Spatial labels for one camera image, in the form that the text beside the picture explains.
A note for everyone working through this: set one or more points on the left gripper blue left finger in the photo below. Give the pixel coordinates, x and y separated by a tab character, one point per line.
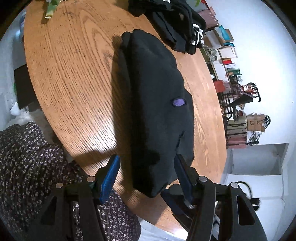
105	178

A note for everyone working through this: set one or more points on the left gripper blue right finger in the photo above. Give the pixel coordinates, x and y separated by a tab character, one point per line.
187	177

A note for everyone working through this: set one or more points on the black garment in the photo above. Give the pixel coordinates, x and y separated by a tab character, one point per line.
162	112

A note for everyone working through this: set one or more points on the black cart with clothes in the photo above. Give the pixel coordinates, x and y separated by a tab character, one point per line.
242	95

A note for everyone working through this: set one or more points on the pile of dark clothes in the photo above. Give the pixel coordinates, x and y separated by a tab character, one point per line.
178	25

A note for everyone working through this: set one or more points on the olive storage trunks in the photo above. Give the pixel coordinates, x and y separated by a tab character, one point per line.
236	133

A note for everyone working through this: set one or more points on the floral patterned clothing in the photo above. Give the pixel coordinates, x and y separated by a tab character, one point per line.
45	197

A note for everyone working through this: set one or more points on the cardboard boxes stack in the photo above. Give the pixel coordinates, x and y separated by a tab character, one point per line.
255	122

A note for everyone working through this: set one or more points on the orange paper bag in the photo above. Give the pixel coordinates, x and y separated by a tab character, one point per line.
219	86

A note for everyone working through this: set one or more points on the pink suitcase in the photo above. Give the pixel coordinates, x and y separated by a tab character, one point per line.
209	18

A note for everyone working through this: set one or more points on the potted green plant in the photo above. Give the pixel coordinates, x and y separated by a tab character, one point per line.
48	7

